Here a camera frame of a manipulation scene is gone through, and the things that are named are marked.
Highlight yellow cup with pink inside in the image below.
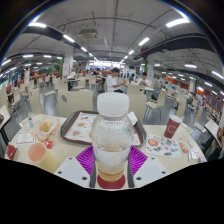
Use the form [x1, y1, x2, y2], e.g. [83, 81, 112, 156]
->
[27, 142, 60, 174]

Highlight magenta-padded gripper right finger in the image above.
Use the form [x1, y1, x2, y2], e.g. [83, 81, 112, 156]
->
[126, 145, 170, 189]

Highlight ceiling air conditioner unit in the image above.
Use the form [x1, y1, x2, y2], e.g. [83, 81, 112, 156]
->
[78, 28, 99, 40]

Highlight beige dining chairs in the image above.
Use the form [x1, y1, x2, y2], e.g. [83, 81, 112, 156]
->
[0, 74, 214, 134]

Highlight beige dining chair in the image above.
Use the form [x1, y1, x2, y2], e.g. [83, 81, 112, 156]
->
[128, 93, 148, 124]
[56, 89, 94, 118]

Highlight dark food tray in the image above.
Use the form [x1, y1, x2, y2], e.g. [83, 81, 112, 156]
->
[59, 110, 148, 148]

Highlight clear plastic drink bottle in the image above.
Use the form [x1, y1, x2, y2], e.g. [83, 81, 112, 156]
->
[90, 92, 135, 184]

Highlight ceiling strip lights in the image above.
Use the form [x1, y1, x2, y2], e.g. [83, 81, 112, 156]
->
[1, 16, 224, 98]

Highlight red paper cup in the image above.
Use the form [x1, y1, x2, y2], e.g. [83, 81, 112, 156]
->
[163, 114, 184, 140]

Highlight person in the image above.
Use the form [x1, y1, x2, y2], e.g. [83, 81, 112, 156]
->
[105, 67, 126, 94]
[68, 68, 78, 80]
[137, 72, 153, 88]

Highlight beige dining table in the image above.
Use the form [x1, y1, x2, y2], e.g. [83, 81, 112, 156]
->
[203, 119, 221, 138]
[0, 104, 11, 129]

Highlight clear food wrapper with fries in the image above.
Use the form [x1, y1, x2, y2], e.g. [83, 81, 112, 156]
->
[33, 116, 62, 143]

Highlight white printed card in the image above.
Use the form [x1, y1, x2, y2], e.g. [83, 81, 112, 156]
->
[15, 132, 36, 145]

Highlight colourful printed leaflet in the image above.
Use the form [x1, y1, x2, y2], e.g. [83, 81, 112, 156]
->
[144, 133, 182, 159]

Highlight printed paper tray liner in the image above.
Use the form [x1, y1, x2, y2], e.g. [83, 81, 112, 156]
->
[63, 112, 143, 147]

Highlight crumpled white napkin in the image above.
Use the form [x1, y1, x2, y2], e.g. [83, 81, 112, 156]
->
[126, 111, 139, 127]

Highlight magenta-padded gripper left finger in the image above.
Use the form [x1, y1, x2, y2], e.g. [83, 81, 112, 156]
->
[53, 145, 98, 189]

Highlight red paper packet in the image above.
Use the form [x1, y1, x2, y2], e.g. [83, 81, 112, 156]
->
[5, 143, 18, 161]

